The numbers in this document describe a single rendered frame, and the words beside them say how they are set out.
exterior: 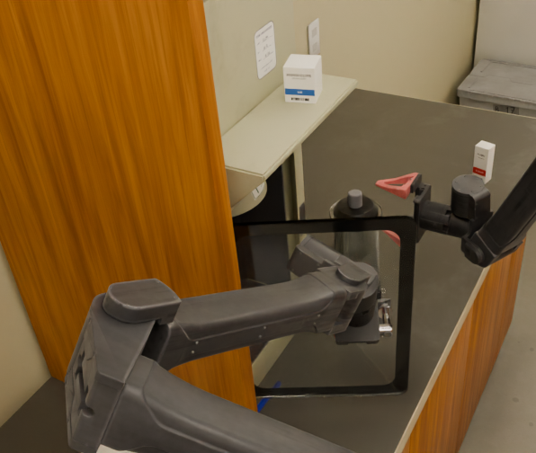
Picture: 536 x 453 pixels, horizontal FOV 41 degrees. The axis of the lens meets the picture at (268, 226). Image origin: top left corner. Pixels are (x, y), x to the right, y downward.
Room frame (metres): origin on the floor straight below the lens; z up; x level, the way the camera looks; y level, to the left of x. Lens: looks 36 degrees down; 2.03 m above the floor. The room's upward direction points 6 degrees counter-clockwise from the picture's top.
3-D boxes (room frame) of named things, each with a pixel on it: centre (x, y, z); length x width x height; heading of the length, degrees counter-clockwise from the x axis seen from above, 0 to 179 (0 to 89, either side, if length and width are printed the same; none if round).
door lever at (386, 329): (0.84, -0.14, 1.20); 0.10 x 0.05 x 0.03; 85
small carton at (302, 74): (1.06, -0.08, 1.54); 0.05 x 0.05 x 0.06; 71
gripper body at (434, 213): (1.11, -0.32, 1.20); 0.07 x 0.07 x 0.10; 57
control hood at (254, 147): (0.99, -0.04, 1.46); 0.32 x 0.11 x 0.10; 147
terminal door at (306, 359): (0.88, -0.07, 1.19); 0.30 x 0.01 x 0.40; 85
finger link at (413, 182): (1.15, -0.26, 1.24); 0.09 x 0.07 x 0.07; 57
